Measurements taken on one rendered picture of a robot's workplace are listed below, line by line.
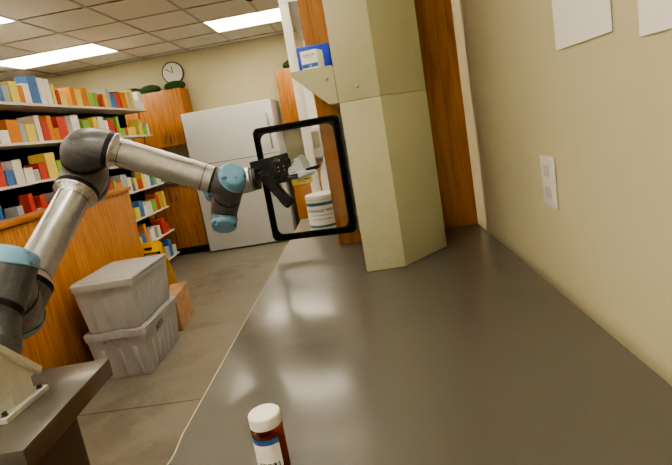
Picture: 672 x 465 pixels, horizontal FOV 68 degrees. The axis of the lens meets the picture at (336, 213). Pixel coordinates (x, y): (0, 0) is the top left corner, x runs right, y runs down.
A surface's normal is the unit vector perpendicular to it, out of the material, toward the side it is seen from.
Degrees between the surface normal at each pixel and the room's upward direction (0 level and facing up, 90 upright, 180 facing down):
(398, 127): 90
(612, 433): 0
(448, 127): 90
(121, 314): 95
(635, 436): 0
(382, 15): 90
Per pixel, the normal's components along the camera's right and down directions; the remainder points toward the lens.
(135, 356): 0.00, 0.27
